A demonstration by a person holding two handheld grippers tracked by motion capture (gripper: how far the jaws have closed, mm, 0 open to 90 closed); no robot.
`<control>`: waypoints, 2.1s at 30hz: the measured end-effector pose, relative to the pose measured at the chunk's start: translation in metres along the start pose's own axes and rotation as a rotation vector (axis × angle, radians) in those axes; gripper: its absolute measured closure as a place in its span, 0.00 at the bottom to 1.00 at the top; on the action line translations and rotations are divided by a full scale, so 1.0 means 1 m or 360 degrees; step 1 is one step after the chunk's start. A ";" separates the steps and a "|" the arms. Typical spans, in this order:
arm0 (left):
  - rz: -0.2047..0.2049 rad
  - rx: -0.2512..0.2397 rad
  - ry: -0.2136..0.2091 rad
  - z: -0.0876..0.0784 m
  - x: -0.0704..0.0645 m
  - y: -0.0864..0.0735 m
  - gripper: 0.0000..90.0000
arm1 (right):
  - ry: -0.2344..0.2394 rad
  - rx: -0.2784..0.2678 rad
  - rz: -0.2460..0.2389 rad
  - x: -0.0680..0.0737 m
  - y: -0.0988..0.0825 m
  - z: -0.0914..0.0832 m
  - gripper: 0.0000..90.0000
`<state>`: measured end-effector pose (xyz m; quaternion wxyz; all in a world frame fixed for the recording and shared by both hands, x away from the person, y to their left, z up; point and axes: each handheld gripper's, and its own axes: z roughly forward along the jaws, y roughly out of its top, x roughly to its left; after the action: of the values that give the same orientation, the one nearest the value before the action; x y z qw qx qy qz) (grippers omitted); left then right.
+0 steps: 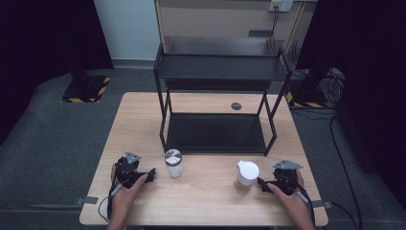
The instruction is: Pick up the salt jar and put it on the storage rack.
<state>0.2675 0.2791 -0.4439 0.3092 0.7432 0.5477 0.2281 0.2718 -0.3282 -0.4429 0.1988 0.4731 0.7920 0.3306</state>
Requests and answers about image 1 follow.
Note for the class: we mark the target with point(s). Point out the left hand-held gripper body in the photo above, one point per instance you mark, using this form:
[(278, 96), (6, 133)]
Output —
[(127, 171)]

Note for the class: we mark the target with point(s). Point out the black stand base striped tape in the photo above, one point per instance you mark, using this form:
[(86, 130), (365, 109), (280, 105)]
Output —
[(86, 91), (306, 96)]

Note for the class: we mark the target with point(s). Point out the grey metal plate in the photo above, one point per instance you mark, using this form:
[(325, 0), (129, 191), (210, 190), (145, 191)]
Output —
[(260, 33)]

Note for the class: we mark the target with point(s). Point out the white wall socket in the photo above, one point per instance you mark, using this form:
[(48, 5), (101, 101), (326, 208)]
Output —
[(281, 4)]

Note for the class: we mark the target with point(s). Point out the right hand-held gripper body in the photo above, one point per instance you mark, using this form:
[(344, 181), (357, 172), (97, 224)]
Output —
[(285, 179)]

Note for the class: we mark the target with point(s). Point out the black metal two-tier rack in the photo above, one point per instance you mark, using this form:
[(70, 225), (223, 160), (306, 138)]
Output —
[(217, 68)]

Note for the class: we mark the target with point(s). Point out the beige wooden cabinet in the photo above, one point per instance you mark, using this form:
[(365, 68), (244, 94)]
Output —
[(217, 22)]

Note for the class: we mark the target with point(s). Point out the grey tape strip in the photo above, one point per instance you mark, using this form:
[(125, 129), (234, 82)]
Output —
[(322, 204), (86, 200)]

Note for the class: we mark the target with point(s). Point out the dark round table grommet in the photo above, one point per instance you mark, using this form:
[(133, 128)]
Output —
[(236, 106)]

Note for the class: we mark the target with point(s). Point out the dark curtain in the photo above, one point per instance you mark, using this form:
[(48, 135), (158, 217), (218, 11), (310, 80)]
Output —
[(373, 80), (38, 38)]

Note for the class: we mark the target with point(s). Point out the white lidded jug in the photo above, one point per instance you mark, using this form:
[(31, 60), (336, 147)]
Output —
[(246, 177)]

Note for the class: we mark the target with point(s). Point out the person's right hand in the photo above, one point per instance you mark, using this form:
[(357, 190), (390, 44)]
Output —
[(292, 201)]

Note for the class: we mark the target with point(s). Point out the person's left hand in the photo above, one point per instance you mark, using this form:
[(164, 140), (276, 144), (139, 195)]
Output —
[(126, 198)]

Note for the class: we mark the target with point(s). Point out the glass jar with metal lid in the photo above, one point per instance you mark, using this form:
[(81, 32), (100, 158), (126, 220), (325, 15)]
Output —
[(174, 164)]

